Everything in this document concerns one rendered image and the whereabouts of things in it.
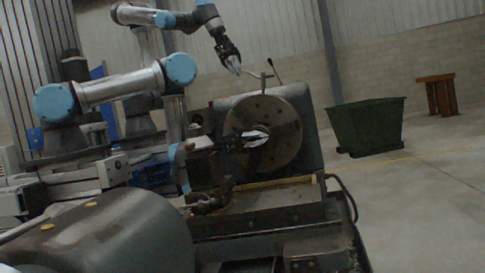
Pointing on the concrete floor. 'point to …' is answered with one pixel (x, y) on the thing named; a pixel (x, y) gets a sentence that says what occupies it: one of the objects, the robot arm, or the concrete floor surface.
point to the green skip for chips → (368, 126)
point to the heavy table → (440, 94)
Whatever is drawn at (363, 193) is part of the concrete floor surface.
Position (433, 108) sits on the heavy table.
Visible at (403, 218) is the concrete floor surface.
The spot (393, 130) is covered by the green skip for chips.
